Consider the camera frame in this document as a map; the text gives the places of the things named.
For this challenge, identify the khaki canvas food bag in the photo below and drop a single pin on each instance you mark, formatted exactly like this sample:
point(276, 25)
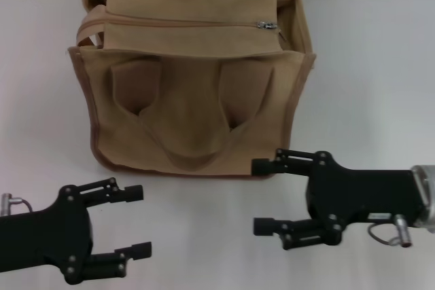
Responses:
point(190, 117)

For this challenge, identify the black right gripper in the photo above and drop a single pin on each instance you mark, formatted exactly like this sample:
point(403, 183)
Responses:
point(363, 196)

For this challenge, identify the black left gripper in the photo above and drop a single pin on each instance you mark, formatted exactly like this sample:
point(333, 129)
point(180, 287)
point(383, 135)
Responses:
point(44, 235)

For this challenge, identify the silver metal zipper pull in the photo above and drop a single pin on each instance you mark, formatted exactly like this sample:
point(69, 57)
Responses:
point(266, 26)

